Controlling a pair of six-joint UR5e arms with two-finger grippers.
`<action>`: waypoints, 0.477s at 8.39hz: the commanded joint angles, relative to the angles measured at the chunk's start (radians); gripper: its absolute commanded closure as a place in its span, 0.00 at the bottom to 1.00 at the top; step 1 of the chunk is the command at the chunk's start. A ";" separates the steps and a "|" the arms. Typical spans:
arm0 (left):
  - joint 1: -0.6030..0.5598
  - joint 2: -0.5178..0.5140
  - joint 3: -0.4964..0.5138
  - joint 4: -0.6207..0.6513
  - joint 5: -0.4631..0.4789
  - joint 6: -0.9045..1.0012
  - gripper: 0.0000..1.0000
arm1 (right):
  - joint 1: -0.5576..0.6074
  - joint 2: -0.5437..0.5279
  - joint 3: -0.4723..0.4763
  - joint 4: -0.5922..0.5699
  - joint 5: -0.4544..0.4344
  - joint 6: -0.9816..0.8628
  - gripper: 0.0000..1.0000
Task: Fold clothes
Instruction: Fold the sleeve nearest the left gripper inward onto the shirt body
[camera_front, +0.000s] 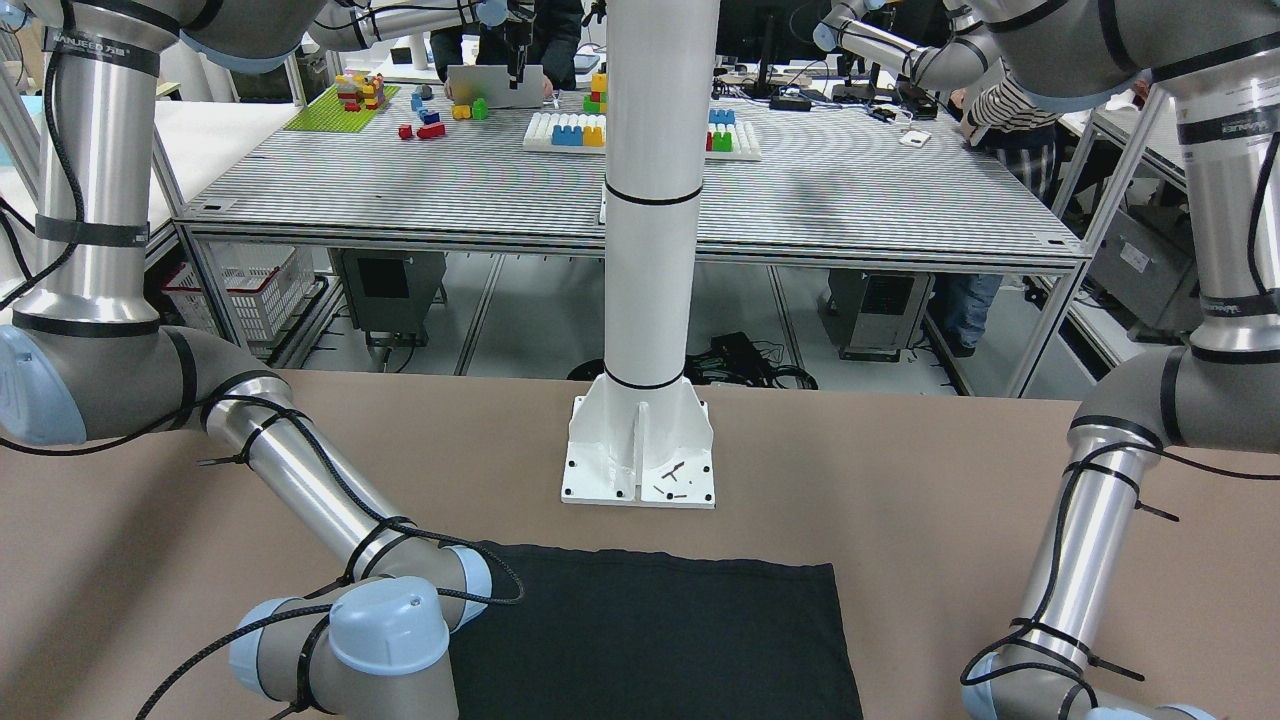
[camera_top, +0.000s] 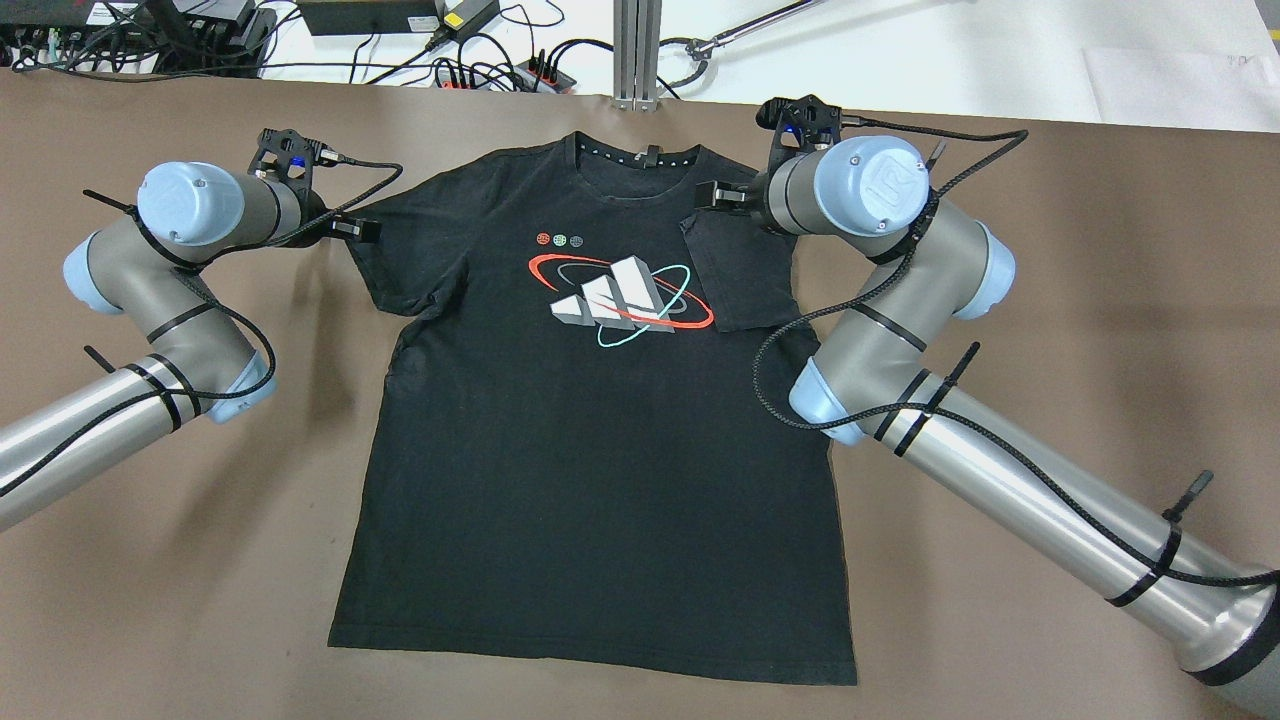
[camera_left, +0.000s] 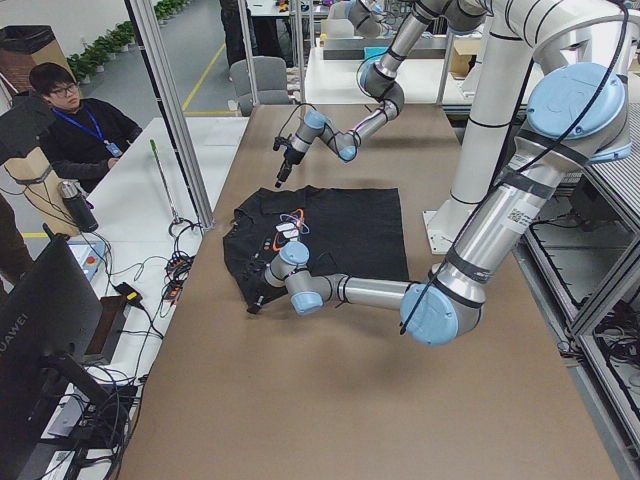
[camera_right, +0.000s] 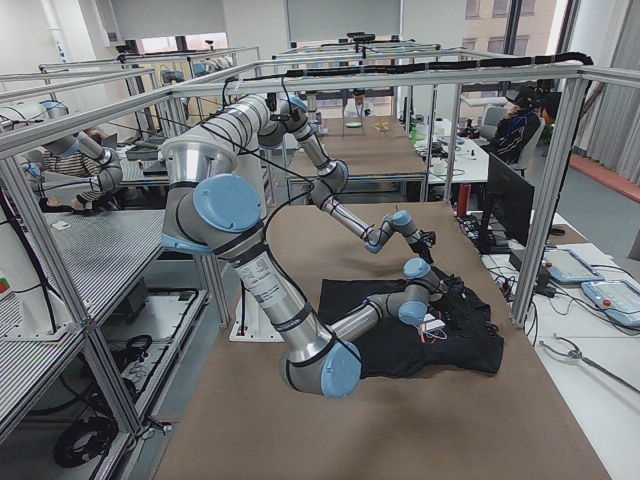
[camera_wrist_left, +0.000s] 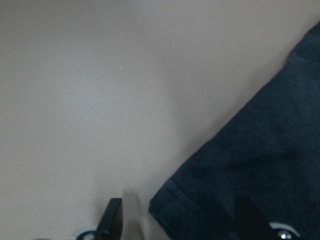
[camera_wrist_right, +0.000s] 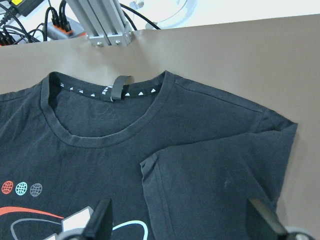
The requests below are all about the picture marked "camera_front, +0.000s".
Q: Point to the silver laptop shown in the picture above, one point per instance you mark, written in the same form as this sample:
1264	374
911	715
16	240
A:
491	83

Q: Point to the green lego baseplate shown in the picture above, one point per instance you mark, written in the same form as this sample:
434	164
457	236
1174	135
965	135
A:
328	114

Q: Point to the white plastic basket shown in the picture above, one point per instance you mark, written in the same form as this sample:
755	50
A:
265	283

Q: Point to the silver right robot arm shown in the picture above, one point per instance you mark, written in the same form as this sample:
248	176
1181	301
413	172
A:
86	361

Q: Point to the white block tray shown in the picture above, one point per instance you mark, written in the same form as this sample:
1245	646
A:
724	136

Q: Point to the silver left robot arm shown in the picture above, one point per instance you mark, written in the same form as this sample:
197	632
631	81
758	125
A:
1217	61

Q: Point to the black t-shirt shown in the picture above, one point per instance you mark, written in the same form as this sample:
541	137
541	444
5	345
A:
615	634

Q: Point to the striped work table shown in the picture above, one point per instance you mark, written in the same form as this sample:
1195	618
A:
833	188

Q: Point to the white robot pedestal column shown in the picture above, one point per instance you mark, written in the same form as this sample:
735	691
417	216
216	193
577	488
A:
641	436

